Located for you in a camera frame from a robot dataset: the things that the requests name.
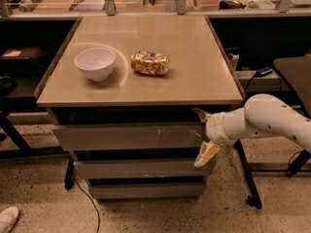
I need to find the black phone on shelf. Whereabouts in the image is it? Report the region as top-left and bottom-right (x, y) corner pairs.
(256, 67), (272, 78)

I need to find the grey bottom drawer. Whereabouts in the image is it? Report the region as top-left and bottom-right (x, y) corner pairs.
(88, 183), (205, 200)

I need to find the grey middle drawer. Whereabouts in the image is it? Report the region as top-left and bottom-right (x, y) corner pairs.
(74, 158), (216, 179)

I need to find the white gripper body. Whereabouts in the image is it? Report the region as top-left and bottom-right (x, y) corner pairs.
(205, 112), (236, 146)

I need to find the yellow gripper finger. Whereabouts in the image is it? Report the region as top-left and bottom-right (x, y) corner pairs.
(192, 108), (211, 123)
(194, 141), (220, 167)

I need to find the crushed gold drink can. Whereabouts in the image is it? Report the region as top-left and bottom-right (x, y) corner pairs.
(131, 51), (169, 76)

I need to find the black table leg bar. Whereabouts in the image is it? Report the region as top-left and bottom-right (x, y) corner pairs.
(234, 141), (262, 210)

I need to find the white ceramic bowl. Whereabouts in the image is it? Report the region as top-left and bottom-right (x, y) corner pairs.
(74, 48), (116, 82)

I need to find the grey drawer cabinet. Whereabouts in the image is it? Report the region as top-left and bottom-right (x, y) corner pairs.
(35, 16), (244, 201)

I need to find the white shoe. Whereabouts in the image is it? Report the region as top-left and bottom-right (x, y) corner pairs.
(0, 207), (19, 233)

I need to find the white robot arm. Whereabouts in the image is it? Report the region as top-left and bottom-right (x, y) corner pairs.
(192, 93), (311, 167)

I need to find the grey drawer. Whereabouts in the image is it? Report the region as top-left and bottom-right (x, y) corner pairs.
(74, 158), (216, 179)
(88, 183), (205, 200)
(52, 122), (203, 151)

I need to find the grey top drawer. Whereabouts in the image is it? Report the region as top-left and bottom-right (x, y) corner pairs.
(52, 122), (203, 151)

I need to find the black floor cable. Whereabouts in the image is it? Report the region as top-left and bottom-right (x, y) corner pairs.
(73, 175), (102, 233)

